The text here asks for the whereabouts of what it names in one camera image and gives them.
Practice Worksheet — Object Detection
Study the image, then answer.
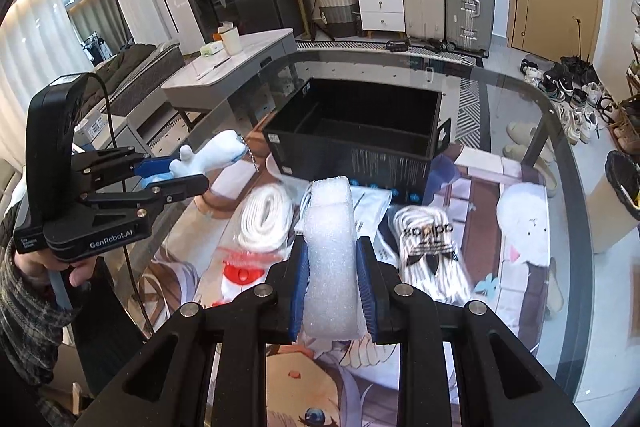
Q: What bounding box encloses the white low cabinet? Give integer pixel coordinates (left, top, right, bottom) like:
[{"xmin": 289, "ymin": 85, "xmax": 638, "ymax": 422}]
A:
[{"xmin": 160, "ymin": 28, "xmax": 297, "ymax": 112}]

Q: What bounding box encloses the silver suitcase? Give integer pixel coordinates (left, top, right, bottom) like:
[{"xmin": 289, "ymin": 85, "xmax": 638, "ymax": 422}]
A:
[{"xmin": 445, "ymin": 0, "xmax": 495, "ymax": 57}]

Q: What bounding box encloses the white plush toy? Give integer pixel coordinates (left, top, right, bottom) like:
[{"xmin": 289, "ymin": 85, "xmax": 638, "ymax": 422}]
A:
[{"xmin": 169, "ymin": 130, "xmax": 248, "ymax": 178}]

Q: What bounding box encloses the black cardboard box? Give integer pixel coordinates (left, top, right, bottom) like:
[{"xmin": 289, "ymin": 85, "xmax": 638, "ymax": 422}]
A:
[{"xmin": 262, "ymin": 78, "xmax": 451, "ymax": 205}]

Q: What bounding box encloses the white cup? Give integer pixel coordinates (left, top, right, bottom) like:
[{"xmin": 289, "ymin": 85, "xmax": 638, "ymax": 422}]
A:
[{"xmin": 219, "ymin": 26, "xmax": 243, "ymax": 56}]

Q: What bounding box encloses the woven storage basket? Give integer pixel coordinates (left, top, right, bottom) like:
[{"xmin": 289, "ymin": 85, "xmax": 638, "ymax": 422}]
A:
[{"xmin": 316, "ymin": 0, "xmax": 358, "ymax": 38}]

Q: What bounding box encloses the white cable bag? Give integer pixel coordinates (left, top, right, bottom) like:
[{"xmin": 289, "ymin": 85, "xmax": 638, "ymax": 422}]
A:
[{"xmin": 238, "ymin": 183, "xmax": 293, "ymax": 254}]

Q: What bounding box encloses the left hand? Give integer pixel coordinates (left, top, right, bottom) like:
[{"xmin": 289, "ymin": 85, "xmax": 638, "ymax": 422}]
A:
[{"xmin": 14, "ymin": 249, "xmax": 96, "ymax": 287}]

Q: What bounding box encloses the white printed plastic pouch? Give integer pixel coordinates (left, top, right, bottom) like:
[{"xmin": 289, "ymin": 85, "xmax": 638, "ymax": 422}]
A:
[{"xmin": 350, "ymin": 186, "xmax": 392, "ymax": 243}]

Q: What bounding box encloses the plaid sleeve left forearm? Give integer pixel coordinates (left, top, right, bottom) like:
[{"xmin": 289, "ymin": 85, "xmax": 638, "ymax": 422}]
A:
[{"xmin": 1, "ymin": 206, "xmax": 73, "ymax": 417}]

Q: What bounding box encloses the adidas white laces bag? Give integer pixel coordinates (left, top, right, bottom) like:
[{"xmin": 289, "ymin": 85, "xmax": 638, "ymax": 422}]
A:
[{"xmin": 390, "ymin": 206, "xmax": 472, "ymax": 307}]

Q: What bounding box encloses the white foam sheet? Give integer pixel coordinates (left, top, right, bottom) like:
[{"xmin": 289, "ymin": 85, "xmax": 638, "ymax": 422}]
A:
[{"xmin": 303, "ymin": 176, "xmax": 363, "ymax": 341}]

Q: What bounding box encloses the anime print table mat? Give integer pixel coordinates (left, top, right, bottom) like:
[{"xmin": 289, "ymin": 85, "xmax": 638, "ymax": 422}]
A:
[{"xmin": 138, "ymin": 133, "xmax": 562, "ymax": 426}]

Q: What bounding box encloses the red white balloon glue bag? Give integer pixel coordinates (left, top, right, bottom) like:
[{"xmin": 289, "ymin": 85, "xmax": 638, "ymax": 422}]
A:
[{"xmin": 194, "ymin": 246, "xmax": 291, "ymax": 308}]

